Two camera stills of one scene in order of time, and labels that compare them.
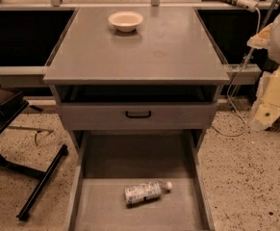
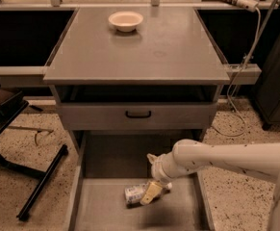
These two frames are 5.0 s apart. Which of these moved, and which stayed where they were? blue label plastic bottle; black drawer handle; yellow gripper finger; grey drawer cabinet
Moved: yellow gripper finger
Stayed: grey drawer cabinet; black drawer handle; blue label plastic bottle
